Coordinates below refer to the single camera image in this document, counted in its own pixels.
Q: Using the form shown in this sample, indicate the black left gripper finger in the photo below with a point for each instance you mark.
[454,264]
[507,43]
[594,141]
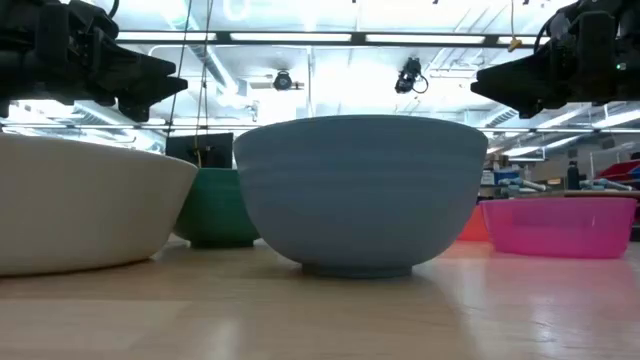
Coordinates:
[145,97]
[145,67]

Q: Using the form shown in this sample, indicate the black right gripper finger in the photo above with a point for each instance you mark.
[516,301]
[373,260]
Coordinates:
[520,95]
[520,67]

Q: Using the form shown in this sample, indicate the orange bowl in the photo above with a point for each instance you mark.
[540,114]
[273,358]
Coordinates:
[474,227]

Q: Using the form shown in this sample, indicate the blue box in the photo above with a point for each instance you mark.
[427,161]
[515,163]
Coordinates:
[506,177]

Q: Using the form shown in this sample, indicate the black computer monitor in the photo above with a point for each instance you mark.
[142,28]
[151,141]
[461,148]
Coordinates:
[210,150]

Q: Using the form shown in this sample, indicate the black bottle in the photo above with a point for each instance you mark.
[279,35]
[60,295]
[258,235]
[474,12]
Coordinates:
[573,176]

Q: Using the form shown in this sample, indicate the cream white bowl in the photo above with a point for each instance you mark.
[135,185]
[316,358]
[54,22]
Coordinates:
[75,205]

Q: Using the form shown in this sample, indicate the green bowl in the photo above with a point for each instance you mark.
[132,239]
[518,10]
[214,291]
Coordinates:
[217,210]

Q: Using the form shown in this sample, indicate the pink translucent plastic bowl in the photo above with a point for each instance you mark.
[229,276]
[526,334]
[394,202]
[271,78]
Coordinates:
[560,227]

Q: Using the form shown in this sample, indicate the blue-grey ribbed bowl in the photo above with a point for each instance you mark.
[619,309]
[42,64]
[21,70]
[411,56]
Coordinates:
[360,195]

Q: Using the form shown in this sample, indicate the black round overhead camera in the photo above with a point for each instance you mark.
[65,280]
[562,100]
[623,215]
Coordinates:
[282,81]

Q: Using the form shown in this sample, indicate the black overhead frame bar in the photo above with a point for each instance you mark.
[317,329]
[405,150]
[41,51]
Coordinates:
[357,37]

